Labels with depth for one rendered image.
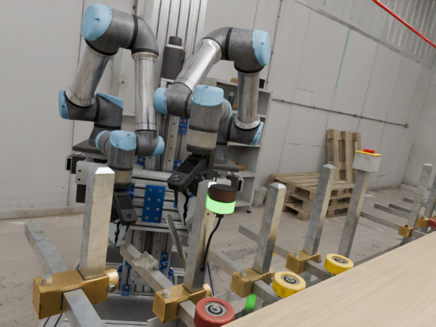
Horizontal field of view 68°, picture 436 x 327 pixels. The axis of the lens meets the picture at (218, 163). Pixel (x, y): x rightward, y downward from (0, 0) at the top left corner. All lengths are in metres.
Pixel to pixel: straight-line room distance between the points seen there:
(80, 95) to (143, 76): 0.32
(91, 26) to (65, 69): 2.15
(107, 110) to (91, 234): 0.93
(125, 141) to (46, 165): 2.42
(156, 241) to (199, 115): 1.03
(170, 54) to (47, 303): 1.19
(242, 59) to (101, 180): 0.78
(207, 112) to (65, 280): 0.46
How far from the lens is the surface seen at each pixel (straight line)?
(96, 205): 0.59
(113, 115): 1.49
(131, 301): 1.93
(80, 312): 0.59
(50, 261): 0.73
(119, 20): 1.17
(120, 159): 0.99
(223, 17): 4.09
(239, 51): 1.20
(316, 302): 0.84
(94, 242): 0.62
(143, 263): 0.91
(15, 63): 3.23
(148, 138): 1.13
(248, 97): 1.32
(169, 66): 1.56
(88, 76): 1.31
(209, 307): 0.72
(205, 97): 0.79
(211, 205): 0.68
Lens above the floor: 1.31
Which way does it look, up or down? 11 degrees down
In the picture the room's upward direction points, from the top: 9 degrees clockwise
